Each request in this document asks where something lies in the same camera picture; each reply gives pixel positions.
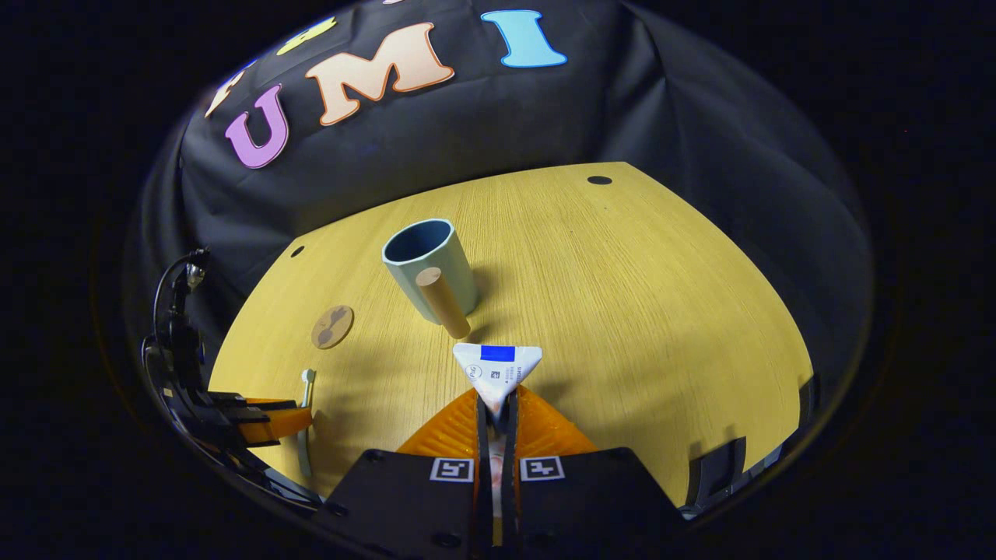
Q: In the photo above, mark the black backdrop cloth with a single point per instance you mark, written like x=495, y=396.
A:
x=467, y=124

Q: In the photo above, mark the white toothbrush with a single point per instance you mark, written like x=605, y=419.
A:
x=306, y=385

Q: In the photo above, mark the round brown coaster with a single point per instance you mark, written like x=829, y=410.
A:
x=332, y=327

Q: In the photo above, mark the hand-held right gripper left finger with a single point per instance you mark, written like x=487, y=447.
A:
x=482, y=467

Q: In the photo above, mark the white toothpaste tube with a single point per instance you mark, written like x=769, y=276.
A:
x=498, y=377

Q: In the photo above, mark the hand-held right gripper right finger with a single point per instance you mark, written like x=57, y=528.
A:
x=510, y=467

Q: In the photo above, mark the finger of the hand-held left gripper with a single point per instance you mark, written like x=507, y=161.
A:
x=272, y=421

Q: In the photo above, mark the wooden desktop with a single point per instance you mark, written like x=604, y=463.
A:
x=622, y=311

